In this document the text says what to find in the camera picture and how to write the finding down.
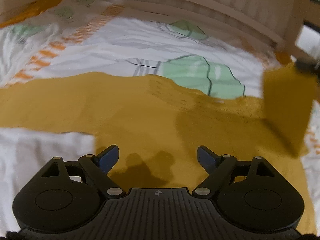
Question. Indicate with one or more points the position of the mustard yellow knit garment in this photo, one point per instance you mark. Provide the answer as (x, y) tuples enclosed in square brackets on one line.
[(157, 126)]

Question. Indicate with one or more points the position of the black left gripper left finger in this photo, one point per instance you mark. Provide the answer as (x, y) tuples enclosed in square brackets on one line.
[(96, 168)]

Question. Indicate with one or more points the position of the white patterned bed duvet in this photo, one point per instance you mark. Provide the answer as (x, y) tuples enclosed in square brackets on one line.
[(82, 36)]

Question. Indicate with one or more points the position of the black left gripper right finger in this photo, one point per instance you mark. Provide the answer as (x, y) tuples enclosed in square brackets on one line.
[(218, 168)]

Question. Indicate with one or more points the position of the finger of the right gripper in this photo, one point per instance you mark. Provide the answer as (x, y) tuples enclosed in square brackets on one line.
[(308, 66)]

